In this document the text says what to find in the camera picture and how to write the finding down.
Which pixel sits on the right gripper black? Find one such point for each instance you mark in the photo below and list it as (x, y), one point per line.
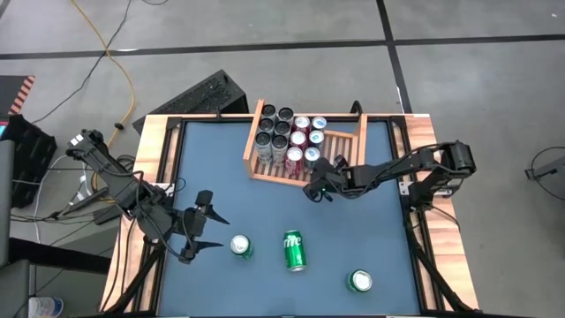
(346, 179)

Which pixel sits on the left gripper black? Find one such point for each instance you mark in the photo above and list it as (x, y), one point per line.
(194, 223)

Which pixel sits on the blue silver Red Bull can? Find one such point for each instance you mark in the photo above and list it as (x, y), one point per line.
(316, 138)
(311, 154)
(318, 123)

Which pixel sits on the green Sprite can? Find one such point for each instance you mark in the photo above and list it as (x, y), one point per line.
(362, 281)
(240, 244)
(295, 249)

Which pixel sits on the red Coca-Cola can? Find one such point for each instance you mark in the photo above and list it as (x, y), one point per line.
(302, 123)
(294, 154)
(298, 138)

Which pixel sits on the white can with black lid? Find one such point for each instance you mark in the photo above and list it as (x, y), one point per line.
(282, 128)
(263, 141)
(266, 125)
(286, 115)
(279, 143)
(268, 110)

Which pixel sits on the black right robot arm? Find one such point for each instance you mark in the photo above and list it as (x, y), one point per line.
(397, 168)

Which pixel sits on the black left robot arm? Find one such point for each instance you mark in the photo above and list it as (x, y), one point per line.
(123, 185)

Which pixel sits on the wooden slatted shelf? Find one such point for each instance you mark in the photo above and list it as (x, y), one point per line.
(254, 132)

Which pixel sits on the black clamp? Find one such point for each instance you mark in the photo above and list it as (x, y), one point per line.
(356, 108)

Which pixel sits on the black power brick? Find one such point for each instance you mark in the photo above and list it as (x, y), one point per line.
(108, 215)

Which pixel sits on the black floor bar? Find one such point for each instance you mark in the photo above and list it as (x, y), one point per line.
(53, 254)

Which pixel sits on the white and blue object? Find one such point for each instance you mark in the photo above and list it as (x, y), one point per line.
(44, 308)

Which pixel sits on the black fabric bag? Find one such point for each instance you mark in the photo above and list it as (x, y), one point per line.
(31, 154)

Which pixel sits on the grey cabinet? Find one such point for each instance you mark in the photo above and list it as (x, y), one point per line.
(5, 199)

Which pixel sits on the black board with orange stripes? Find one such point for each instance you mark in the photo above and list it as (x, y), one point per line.
(13, 90)

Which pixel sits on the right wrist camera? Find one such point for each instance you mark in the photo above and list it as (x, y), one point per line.
(322, 191)

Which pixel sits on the black metal table frame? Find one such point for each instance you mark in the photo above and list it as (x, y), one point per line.
(173, 122)

